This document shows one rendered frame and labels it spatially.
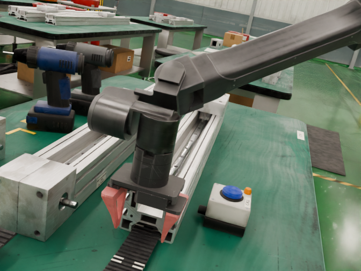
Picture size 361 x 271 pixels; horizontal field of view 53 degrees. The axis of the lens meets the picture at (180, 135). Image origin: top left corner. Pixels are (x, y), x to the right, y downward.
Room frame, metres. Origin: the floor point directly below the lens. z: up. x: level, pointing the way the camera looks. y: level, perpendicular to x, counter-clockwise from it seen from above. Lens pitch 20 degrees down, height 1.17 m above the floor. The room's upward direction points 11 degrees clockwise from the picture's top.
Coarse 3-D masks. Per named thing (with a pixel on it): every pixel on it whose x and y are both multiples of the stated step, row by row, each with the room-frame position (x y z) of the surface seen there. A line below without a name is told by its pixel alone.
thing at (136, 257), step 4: (120, 252) 0.47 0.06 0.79; (124, 252) 0.47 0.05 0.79; (128, 252) 0.47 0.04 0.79; (120, 256) 0.46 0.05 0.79; (124, 256) 0.46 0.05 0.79; (128, 256) 0.46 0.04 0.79; (132, 256) 0.46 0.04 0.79; (136, 256) 0.47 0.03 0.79; (140, 256) 0.47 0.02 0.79; (144, 256) 0.47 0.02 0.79; (132, 260) 0.46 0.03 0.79; (136, 260) 0.46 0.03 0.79; (140, 260) 0.46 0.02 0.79; (144, 260) 0.46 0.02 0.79; (144, 264) 0.46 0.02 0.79
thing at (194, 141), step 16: (192, 112) 1.08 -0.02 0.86; (224, 112) 1.26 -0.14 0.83; (192, 128) 1.05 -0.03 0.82; (208, 128) 0.95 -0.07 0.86; (176, 144) 0.82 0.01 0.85; (192, 144) 0.88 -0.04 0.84; (208, 144) 0.85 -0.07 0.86; (176, 160) 0.76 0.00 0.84; (192, 160) 0.71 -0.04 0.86; (192, 176) 0.64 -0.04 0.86; (128, 192) 0.55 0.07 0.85; (192, 192) 0.70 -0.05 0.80; (128, 208) 0.54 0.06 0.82; (144, 208) 0.55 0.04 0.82; (128, 224) 0.56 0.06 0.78; (160, 224) 0.54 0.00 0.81; (176, 224) 0.53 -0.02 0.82; (160, 240) 0.53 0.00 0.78
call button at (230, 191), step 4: (224, 188) 0.64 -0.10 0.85; (228, 188) 0.64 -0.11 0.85; (232, 188) 0.64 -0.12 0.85; (236, 188) 0.65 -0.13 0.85; (224, 192) 0.63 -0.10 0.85; (228, 192) 0.62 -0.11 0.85; (232, 192) 0.62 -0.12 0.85; (236, 192) 0.63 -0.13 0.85; (240, 192) 0.63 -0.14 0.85; (228, 196) 0.62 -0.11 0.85; (232, 196) 0.62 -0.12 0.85; (236, 196) 0.62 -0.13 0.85; (240, 196) 0.62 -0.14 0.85
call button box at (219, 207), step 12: (216, 192) 0.64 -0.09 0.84; (216, 204) 0.60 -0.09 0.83; (228, 204) 0.60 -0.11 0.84; (240, 204) 0.61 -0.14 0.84; (216, 216) 0.60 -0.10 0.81; (228, 216) 0.60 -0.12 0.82; (240, 216) 0.59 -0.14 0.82; (216, 228) 0.60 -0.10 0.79; (228, 228) 0.60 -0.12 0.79; (240, 228) 0.59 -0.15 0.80
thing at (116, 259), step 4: (116, 256) 0.46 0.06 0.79; (112, 260) 0.44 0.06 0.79; (116, 260) 0.45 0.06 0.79; (120, 260) 0.45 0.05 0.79; (124, 260) 0.45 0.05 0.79; (128, 260) 0.45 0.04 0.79; (120, 264) 0.44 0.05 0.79; (124, 264) 0.44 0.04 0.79; (128, 264) 0.44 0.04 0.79; (132, 264) 0.45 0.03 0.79; (136, 264) 0.45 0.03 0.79; (140, 264) 0.45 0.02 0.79; (132, 268) 0.44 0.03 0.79; (136, 268) 0.44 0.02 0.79; (140, 268) 0.44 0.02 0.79
